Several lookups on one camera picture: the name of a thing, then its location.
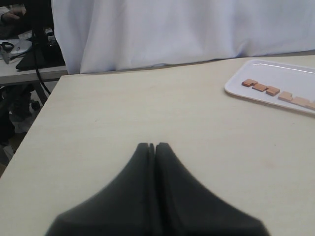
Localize grey side desk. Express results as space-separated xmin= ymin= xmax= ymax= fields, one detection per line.
xmin=0 ymin=58 xmax=68 ymax=86

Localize white plastic tray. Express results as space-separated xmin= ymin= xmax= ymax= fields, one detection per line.
xmin=224 ymin=59 xmax=315 ymax=115

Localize black scissors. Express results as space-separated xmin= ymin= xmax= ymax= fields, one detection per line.
xmin=0 ymin=42 xmax=14 ymax=64

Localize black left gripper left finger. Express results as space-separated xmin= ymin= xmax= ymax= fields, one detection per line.
xmin=46 ymin=143 xmax=158 ymax=236

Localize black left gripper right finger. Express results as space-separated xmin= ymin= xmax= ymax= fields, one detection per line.
xmin=155 ymin=143 xmax=269 ymax=236

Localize white cloth backdrop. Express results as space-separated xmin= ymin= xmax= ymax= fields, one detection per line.
xmin=51 ymin=0 xmax=315 ymax=74

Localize black monitor stand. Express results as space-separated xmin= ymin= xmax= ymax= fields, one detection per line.
xmin=16 ymin=0 xmax=65 ymax=93

